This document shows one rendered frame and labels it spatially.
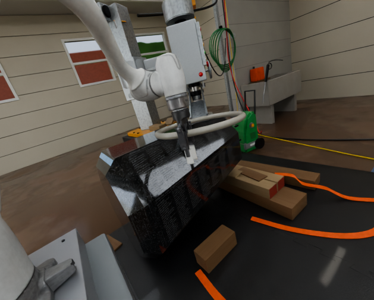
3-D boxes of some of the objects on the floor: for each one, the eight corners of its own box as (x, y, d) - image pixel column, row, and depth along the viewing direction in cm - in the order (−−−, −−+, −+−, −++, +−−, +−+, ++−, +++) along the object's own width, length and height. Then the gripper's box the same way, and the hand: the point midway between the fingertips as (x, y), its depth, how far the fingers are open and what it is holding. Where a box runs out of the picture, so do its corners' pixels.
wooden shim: (98, 243, 170) (97, 241, 170) (107, 235, 178) (107, 234, 177) (113, 253, 155) (112, 252, 155) (122, 244, 162) (122, 243, 162)
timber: (209, 274, 119) (205, 261, 115) (197, 262, 129) (192, 250, 125) (237, 243, 135) (235, 231, 131) (225, 236, 144) (222, 224, 140)
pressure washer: (249, 142, 313) (242, 90, 284) (265, 146, 282) (260, 88, 253) (232, 149, 302) (224, 96, 273) (248, 155, 271) (239, 95, 242)
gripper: (180, 110, 67) (195, 169, 73) (194, 105, 82) (205, 153, 89) (162, 114, 70) (178, 170, 76) (178, 108, 85) (191, 155, 91)
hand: (191, 155), depth 81 cm, fingers closed on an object, 4 cm apart
